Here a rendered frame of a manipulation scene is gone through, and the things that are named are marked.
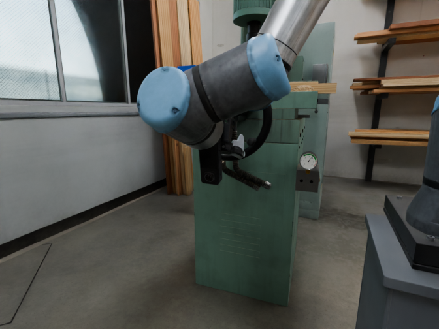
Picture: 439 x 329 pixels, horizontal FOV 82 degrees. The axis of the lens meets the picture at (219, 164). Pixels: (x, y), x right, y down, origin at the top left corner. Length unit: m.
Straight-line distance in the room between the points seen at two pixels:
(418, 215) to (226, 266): 0.83
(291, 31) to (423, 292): 0.49
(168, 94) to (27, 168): 1.58
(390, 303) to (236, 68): 0.49
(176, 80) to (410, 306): 0.55
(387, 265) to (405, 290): 0.05
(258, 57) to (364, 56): 3.15
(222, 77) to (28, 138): 1.62
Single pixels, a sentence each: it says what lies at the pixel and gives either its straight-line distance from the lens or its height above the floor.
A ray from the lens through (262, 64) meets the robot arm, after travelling 0.35.
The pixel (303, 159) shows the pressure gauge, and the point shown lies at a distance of 0.93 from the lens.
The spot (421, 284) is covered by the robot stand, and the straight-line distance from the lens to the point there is 0.57.
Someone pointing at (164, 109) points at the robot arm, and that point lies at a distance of 0.36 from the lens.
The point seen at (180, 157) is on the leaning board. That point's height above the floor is 0.38.
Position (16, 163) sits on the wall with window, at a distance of 1.86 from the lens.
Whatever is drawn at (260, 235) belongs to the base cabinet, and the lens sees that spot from 1.12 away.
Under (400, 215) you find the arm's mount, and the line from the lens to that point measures 0.72.
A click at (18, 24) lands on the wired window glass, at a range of 2.04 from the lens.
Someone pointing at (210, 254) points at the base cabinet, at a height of 0.18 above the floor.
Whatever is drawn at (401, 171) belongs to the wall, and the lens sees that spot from 3.57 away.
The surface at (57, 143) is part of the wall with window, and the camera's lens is 1.97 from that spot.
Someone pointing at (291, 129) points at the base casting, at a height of 0.76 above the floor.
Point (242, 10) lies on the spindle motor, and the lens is 1.17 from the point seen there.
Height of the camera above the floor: 0.83
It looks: 12 degrees down
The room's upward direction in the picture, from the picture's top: straight up
